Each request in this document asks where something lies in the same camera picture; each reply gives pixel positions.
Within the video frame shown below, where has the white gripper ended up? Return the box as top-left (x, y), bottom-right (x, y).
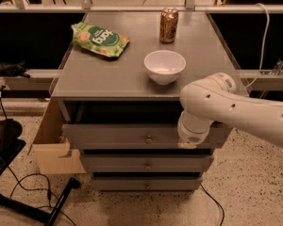
top-left (177, 110), bottom-right (213, 149)

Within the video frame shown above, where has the grey top drawer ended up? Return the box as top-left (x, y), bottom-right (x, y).
top-left (62, 123), bottom-right (231, 150)

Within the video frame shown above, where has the grey drawer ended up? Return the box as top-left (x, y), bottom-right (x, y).
top-left (80, 154), bottom-right (214, 172)
top-left (92, 176), bottom-right (202, 191)
top-left (62, 123), bottom-right (231, 150)

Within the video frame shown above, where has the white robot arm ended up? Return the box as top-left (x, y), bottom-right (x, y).
top-left (177, 73), bottom-right (283, 149)

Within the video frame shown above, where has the grey drawer cabinet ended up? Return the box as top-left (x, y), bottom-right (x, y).
top-left (52, 11), bottom-right (237, 186)

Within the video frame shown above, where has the grey bottom drawer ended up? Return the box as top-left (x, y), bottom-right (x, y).
top-left (92, 176), bottom-right (202, 191)

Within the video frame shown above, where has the grey middle drawer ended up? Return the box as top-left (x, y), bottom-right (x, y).
top-left (80, 154), bottom-right (214, 172)

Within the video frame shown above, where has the white bowl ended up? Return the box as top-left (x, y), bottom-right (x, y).
top-left (143, 50), bottom-right (186, 85)

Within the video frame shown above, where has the brown soda can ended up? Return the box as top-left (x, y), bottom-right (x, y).
top-left (159, 7), bottom-right (178, 43)

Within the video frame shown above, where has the cardboard box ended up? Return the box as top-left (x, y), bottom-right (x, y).
top-left (32, 100), bottom-right (85, 174)

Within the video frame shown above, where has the green snack bag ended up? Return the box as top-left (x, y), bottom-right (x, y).
top-left (71, 22), bottom-right (129, 57)

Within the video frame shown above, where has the black floor stand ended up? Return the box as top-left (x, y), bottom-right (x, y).
top-left (0, 118), bottom-right (81, 226)

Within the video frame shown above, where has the black floor cable right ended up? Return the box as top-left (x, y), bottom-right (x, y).
top-left (199, 184), bottom-right (225, 226)

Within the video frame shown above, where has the black floor cable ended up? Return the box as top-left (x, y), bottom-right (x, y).
top-left (199, 184), bottom-right (225, 226)
top-left (0, 85), bottom-right (77, 226)

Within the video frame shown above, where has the black floor cable left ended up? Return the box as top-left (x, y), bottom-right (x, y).
top-left (0, 85), bottom-right (77, 226)

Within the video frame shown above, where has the white hanging cable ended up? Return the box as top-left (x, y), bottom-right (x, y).
top-left (244, 3), bottom-right (272, 89)

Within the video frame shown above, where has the black cloth on rail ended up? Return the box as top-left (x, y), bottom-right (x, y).
top-left (0, 62), bottom-right (30, 78)

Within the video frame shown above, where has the metal railing frame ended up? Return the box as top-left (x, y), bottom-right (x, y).
top-left (0, 0), bottom-right (283, 92)

